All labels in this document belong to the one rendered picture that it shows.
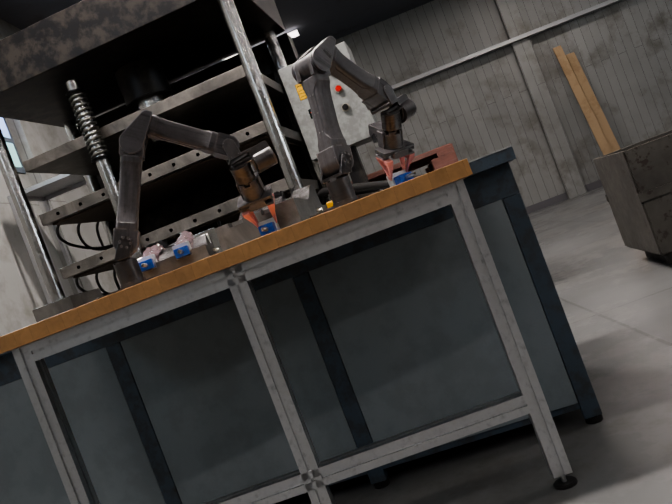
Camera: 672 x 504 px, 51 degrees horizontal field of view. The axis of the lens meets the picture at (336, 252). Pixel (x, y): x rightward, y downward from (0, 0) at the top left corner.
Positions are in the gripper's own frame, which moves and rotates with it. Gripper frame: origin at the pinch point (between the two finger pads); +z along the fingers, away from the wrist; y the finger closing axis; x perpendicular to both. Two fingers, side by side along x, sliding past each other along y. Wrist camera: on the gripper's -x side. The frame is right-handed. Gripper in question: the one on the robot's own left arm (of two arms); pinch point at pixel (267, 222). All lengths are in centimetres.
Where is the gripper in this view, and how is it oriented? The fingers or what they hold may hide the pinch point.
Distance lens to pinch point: 205.6
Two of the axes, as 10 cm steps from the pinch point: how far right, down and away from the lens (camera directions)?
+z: 3.5, 7.9, 5.0
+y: -9.3, 3.5, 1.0
